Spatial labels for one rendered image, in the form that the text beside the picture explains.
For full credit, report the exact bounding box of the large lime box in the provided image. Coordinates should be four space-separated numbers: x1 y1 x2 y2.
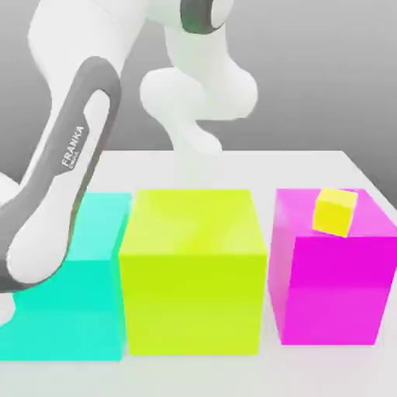
118 188 268 357

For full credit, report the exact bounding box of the large magenta box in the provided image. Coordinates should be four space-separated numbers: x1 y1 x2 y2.
267 188 397 347

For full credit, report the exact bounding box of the large cyan box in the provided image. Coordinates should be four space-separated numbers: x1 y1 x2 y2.
0 192 133 363

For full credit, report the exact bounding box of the small yellow cube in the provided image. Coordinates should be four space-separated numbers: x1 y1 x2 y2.
312 187 358 239

